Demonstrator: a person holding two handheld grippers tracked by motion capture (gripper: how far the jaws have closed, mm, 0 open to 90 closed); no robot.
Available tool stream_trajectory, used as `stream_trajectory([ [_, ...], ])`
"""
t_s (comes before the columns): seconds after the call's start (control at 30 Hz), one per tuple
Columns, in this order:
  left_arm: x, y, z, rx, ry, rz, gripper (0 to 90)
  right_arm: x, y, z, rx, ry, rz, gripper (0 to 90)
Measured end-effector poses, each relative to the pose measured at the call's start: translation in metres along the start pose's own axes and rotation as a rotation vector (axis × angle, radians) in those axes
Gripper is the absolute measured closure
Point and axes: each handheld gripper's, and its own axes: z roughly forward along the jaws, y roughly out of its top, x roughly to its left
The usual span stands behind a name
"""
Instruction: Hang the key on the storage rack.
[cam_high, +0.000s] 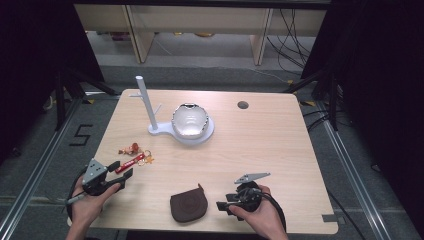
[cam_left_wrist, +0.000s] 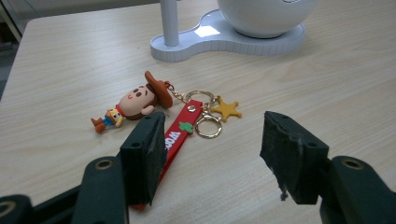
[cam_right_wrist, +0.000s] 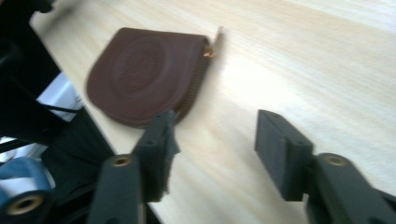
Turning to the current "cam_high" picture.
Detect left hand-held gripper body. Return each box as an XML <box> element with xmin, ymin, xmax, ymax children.
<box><xmin>81</xmin><ymin>158</ymin><xmax>113</xmax><ymax>197</ymax></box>

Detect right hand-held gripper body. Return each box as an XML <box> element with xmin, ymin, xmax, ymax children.
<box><xmin>232</xmin><ymin>172</ymin><xmax>272</xmax><ymax>213</ymax></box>

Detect red strap keychain with rings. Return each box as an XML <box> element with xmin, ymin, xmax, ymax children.
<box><xmin>114</xmin><ymin>149</ymin><xmax>155</xmax><ymax>175</ymax></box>

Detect person's right hand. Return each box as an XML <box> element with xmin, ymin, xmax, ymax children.
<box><xmin>228</xmin><ymin>184</ymin><xmax>288</xmax><ymax>235</ymax></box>

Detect person's left hand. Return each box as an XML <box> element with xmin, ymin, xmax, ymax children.
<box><xmin>68</xmin><ymin>175</ymin><xmax>122</xmax><ymax>231</ymax></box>

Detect brown round pouch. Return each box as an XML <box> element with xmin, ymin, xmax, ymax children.
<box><xmin>169</xmin><ymin>183</ymin><xmax>209</xmax><ymax>224</ymax></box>

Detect black tape floor mark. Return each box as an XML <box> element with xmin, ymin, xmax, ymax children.
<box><xmin>68</xmin><ymin>124</ymin><xmax>94</xmax><ymax>147</ymax></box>

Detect white peg stand with tray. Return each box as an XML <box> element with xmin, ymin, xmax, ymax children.
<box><xmin>129</xmin><ymin>75</ymin><xmax>215</xmax><ymax>146</ymax></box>

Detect black metal stand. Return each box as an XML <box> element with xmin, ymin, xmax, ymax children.
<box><xmin>283</xmin><ymin>71</ymin><xmax>340</xmax><ymax>132</ymax></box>
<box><xmin>54</xmin><ymin>68</ymin><xmax>121</xmax><ymax>132</ymax></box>

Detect grey tape strip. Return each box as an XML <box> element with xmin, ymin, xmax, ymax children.
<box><xmin>321</xmin><ymin>214</ymin><xmax>346</xmax><ymax>225</ymax></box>

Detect white bowl with gold rim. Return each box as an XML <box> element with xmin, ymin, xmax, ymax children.
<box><xmin>171</xmin><ymin>102</ymin><xmax>210</xmax><ymax>140</ymax></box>

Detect dark curtain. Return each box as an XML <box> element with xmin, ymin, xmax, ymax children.
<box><xmin>0</xmin><ymin>0</ymin><xmax>105</xmax><ymax>161</ymax></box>
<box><xmin>301</xmin><ymin>0</ymin><xmax>424</xmax><ymax>231</ymax></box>

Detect beige wooden desk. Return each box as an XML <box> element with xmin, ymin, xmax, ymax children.
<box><xmin>73</xmin><ymin>3</ymin><xmax>328</xmax><ymax>67</ymax></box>

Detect small figurine keychain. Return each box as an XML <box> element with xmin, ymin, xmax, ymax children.
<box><xmin>118</xmin><ymin>142</ymin><xmax>142</xmax><ymax>157</ymax></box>

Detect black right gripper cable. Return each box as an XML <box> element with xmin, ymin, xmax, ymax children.
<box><xmin>259</xmin><ymin>191</ymin><xmax>288</xmax><ymax>233</ymax></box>

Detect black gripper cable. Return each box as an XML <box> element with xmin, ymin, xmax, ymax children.
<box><xmin>259</xmin><ymin>191</ymin><xmax>288</xmax><ymax>233</ymax></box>
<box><xmin>65</xmin><ymin>166</ymin><xmax>88</xmax><ymax>222</ymax></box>

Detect grey cable plug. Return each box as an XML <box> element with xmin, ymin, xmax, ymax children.
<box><xmin>65</xmin><ymin>193</ymin><xmax>86</xmax><ymax>205</ymax></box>

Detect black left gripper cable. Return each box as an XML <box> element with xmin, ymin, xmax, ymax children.
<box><xmin>65</xmin><ymin>166</ymin><xmax>88</xmax><ymax>222</ymax></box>

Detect metal floor rail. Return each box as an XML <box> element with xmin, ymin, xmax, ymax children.
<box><xmin>319</xmin><ymin>101</ymin><xmax>394</xmax><ymax>240</ymax></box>
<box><xmin>0</xmin><ymin>98</ymin><xmax>83</xmax><ymax>240</ymax></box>

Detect black floor cables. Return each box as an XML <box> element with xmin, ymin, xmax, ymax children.
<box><xmin>301</xmin><ymin>108</ymin><xmax>338</xmax><ymax>133</ymax></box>

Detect bundle of black hanging cables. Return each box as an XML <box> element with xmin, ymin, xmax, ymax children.
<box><xmin>266</xmin><ymin>8</ymin><xmax>318</xmax><ymax>75</ymax></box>

